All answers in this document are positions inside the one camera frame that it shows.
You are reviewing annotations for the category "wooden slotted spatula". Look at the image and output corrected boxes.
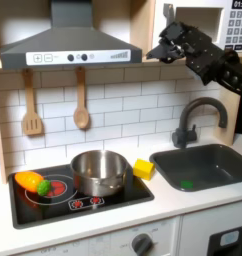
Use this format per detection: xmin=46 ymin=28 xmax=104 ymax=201
xmin=21 ymin=68 xmax=44 ymax=137

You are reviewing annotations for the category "yellow block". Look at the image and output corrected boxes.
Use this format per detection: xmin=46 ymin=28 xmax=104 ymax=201
xmin=132 ymin=158 xmax=156 ymax=181

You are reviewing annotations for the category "wooden spoon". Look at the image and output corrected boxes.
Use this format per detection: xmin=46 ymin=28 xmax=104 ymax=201
xmin=72 ymin=67 xmax=91 ymax=130

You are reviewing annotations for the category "white oven front panel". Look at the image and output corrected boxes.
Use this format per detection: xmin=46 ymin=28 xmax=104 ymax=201
xmin=12 ymin=216 xmax=181 ymax=256

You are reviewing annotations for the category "green block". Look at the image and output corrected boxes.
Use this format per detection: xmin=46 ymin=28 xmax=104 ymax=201
xmin=180 ymin=180 xmax=194 ymax=190

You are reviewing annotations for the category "grey range hood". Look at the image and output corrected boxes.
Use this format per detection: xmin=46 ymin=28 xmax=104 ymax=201
xmin=0 ymin=0 xmax=143 ymax=71

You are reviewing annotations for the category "grey microwave handle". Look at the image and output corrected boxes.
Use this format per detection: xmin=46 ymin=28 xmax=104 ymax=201
xmin=162 ymin=3 xmax=176 ymax=28

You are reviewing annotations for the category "grey oven knob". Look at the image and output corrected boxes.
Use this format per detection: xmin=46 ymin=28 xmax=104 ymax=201
xmin=131 ymin=233 xmax=154 ymax=256

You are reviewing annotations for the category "dark grey sink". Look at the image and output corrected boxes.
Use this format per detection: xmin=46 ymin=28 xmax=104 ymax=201
xmin=148 ymin=143 xmax=242 ymax=193

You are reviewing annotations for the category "orange toy carrot green top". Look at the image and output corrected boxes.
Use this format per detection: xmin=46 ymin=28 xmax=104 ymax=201
xmin=14 ymin=170 xmax=53 ymax=197

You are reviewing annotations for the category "dark grey tap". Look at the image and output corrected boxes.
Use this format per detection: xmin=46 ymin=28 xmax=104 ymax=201
xmin=171 ymin=96 xmax=229 ymax=149

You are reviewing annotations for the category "steel pot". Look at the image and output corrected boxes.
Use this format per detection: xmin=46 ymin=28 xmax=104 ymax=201
xmin=70 ymin=149 xmax=134 ymax=198

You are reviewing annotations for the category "black stove top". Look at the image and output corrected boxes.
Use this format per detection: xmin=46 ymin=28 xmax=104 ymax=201
xmin=7 ymin=163 xmax=156 ymax=230

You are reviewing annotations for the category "white toy microwave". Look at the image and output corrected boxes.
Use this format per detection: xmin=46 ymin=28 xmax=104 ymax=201
xmin=151 ymin=0 xmax=242 ymax=57

